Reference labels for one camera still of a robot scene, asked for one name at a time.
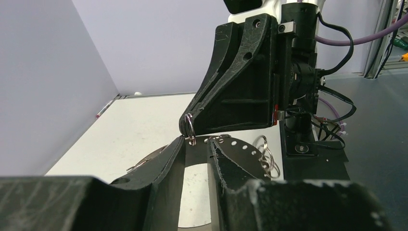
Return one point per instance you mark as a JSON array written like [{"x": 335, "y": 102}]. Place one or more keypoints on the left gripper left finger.
[{"x": 147, "y": 198}]

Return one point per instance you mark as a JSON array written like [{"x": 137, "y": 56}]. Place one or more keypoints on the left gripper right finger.
[{"x": 240, "y": 202}]

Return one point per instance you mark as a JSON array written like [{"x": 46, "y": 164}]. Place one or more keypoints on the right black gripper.
[{"x": 237, "y": 90}]

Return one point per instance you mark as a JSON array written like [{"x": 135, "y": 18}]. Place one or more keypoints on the silver perforated ring disc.
[{"x": 194, "y": 210}]

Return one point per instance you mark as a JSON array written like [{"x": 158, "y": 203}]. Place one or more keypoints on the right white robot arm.
[{"x": 240, "y": 10}]

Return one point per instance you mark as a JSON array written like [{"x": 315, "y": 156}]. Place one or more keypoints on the red white marker pen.
[{"x": 104, "y": 109}]

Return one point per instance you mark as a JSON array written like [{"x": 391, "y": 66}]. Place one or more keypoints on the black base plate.
[{"x": 312, "y": 160}]

